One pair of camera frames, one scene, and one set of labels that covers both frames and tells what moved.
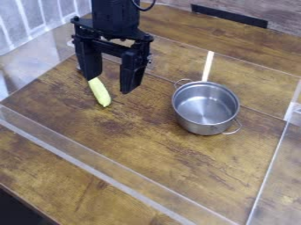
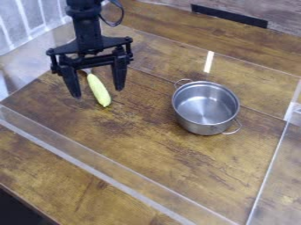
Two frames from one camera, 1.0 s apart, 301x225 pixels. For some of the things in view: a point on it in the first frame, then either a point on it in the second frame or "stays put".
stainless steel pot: x=206 y=107 stays put
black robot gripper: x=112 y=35 → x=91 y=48
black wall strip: x=227 y=16 stays put
